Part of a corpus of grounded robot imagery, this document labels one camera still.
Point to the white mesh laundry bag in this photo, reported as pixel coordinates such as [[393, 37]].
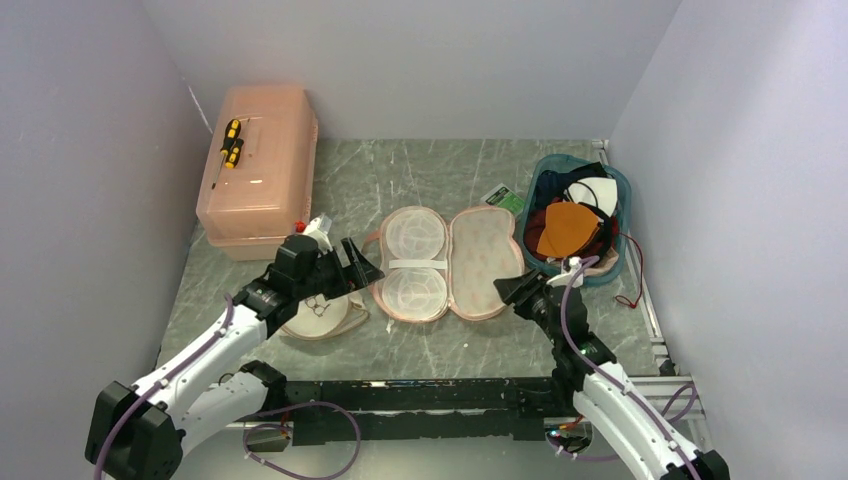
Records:
[[318, 318]]

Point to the yellow black screwdriver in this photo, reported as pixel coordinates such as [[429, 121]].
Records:
[[230, 154], [231, 134]]

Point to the teal plastic basket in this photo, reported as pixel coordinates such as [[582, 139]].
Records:
[[563, 163]]

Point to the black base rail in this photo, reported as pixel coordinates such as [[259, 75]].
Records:
[[319, 412]]

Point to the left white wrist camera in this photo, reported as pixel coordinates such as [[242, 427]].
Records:
[[318, 228]]

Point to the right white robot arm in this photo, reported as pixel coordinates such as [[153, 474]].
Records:
[[588, 379]]

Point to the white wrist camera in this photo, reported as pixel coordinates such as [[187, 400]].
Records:
[[572, 272], [318, 228]]

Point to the orange black bra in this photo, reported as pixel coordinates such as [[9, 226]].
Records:
[[576, 229]]

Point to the navy blue cloth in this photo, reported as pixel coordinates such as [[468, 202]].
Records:
[[552, 185]]

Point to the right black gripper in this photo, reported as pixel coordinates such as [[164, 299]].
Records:
[[520, 289]]

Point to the pink plastic storage box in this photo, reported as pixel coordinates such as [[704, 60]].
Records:
[[256, 205]]

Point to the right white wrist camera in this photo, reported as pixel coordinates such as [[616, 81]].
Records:
[[572, 272]]

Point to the green white small box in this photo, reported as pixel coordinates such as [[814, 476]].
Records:
[[502, 196]]

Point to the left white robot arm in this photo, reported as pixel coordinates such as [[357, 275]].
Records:
[[144, 430]]

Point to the patterned beige oven mitt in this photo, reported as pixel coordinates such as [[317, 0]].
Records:
[[432, 266]]

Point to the beige pink cloth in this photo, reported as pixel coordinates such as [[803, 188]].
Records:
[[605, 264]]

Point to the dark red bra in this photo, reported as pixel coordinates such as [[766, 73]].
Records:
[[533, 230]]

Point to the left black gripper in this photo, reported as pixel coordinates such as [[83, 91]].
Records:
[[367, 271]]

